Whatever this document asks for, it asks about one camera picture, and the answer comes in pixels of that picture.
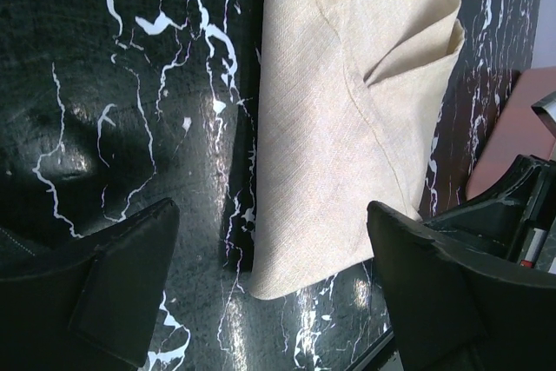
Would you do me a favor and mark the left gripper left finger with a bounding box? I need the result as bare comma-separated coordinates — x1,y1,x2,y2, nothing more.
1,198,180,370

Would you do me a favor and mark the pink divided tray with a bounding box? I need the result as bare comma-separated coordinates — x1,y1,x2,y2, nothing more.
466,67,555,200

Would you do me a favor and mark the beige cloth napkin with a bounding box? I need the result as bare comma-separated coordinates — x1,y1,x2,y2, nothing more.
249,0,464,300

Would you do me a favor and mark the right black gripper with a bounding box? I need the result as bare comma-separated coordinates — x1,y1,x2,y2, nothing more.
424,155,555,268

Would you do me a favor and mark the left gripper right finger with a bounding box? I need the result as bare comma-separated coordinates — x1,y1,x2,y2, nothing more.
367,202,555,370

